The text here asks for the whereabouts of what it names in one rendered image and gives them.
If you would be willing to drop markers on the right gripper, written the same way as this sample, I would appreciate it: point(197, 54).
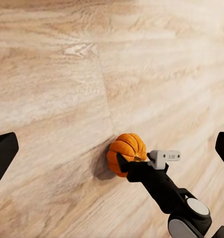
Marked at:
point(143, 172)

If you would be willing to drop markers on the pumpkin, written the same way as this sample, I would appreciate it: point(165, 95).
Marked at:
point(131, 147)

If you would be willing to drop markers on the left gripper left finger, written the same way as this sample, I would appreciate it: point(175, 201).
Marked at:
point(8, 149)

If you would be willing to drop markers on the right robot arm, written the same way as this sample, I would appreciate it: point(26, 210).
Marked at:
point(189, 217)

